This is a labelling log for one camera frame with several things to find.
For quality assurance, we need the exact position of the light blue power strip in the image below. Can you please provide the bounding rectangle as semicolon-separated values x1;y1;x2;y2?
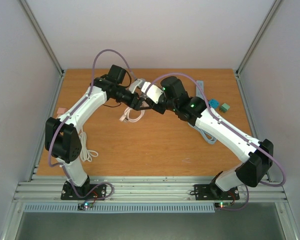
195;80;204;99

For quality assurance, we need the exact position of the teal plug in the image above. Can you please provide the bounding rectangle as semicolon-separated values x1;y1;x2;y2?
208;98;220;109

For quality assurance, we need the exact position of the mint green usb charger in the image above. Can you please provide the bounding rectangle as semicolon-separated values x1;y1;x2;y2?
219;103;230;113

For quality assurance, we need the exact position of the pink plug adapter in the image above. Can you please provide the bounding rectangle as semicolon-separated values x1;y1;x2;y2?
56;107;68;116

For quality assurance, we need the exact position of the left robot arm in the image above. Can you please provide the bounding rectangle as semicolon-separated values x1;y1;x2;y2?
44;65;162;199

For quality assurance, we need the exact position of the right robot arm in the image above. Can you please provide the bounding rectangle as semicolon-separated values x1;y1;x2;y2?
142;76;274;200

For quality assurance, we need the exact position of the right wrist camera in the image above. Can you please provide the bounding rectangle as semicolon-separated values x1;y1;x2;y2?
141;81;164;104

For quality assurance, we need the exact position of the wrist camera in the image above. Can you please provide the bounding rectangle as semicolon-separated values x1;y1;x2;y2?
141;81;164;104
128;78;146;94

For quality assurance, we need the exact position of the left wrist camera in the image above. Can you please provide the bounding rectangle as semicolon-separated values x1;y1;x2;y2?
128;78;146;94

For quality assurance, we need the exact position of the pink white coiled cable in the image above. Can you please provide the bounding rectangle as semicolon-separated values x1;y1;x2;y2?
118;106;146;124

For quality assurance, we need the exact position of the light blue cable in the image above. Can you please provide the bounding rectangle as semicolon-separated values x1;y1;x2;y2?
188;122;218;145

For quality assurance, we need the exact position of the white power strip cable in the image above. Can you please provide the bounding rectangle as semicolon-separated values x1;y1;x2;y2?
78;127;99;163

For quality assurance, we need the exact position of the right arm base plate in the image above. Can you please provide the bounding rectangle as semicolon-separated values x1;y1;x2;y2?
193;184;240;201

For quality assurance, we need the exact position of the grey slotted cable duct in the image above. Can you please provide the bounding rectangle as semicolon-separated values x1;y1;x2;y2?
23;202;215;214

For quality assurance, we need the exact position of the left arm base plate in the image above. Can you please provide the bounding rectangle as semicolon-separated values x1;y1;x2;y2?
60;181;107;201

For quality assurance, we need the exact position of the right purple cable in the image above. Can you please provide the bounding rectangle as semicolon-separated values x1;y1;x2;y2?
142;72;287;210

